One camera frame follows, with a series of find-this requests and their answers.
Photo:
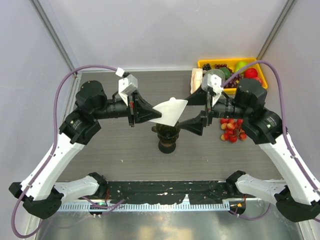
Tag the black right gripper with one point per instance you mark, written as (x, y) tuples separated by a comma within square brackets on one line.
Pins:
[(195, 124)]

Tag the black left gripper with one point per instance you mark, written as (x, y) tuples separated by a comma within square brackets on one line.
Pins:
[(139, 109)]

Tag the white paper coffee filter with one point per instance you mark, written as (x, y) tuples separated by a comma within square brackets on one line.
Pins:
[(170, 110)]

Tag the dark green glass dripper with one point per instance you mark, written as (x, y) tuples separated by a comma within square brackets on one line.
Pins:
[(166, 134)]

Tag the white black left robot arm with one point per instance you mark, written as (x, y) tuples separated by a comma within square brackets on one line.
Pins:
[(40, 193)]

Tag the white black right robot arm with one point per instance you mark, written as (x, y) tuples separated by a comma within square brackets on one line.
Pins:
[(299, 198)]

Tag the orange white filter paper pack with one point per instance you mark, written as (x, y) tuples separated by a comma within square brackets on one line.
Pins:
[(196, 79)]

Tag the red black coffee server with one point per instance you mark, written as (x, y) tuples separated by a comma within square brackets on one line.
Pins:
[(167, 147)]

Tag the red yellow lychee bunch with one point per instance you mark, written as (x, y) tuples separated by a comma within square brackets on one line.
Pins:
[(232, 130)]

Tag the green netted melon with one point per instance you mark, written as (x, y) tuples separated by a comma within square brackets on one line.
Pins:
[(217, 72)]

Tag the black grape bunch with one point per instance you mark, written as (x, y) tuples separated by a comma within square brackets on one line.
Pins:
[(206, 67)]

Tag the dark red grape bunch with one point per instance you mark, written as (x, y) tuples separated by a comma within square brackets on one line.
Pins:
[(234, 82)]

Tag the green pear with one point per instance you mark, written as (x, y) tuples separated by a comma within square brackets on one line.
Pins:
[(241, 66)]

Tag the red pink apple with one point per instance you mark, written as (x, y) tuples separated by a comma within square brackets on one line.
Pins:
[(258, 80)]

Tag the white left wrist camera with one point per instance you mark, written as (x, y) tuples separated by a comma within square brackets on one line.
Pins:
[(126, 85)]

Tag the white slotted cable duct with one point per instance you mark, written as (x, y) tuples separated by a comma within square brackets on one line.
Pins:
[(185, 206)]

